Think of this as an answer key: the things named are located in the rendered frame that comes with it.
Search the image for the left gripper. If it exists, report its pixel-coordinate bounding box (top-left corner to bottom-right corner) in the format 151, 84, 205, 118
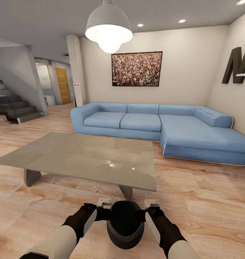
96, 207, 115, 221

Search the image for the cauldron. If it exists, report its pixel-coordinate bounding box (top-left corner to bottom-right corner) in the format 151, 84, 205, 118
107, 200, 144, 250

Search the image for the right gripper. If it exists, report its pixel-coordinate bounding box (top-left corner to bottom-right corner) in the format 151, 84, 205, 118
135, 209, 148, 222

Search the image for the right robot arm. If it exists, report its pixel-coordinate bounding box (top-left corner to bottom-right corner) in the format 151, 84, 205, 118
135, 199, 203, 259

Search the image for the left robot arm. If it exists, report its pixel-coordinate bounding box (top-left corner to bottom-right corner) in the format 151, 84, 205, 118
20, 198, 115, 259

